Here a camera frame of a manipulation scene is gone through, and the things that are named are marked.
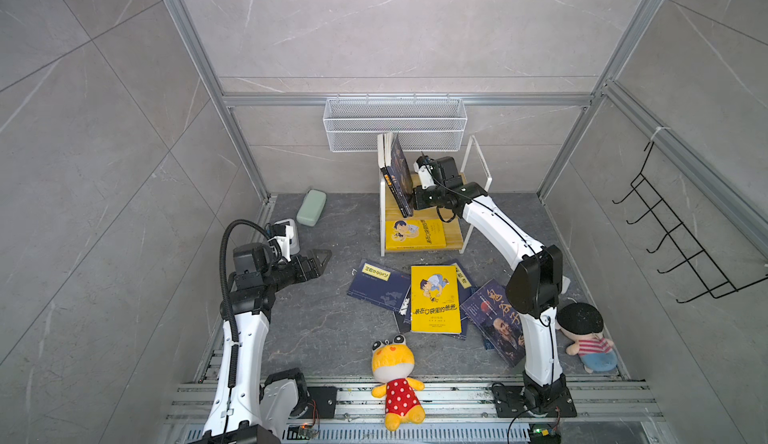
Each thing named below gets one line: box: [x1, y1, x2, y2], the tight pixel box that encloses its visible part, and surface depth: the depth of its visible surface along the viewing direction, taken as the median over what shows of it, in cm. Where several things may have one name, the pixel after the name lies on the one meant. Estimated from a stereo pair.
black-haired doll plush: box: [555, 302, 618, 373], surface depth 80 cm
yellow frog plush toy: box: [371, 335, 425, 431], surface depth 74 cm
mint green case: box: [296, 188, 327, 227], surface depth 116 cm
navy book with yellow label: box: [346, 259, 411, 312], surface depth 95 cm
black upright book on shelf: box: [377, 132, 413, 218], surface depth 78 cm
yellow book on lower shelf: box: [385, 219, 447, 250], surface depth 103 cm
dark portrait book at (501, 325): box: [460, 278, 526, 368], surface depth 85 cm
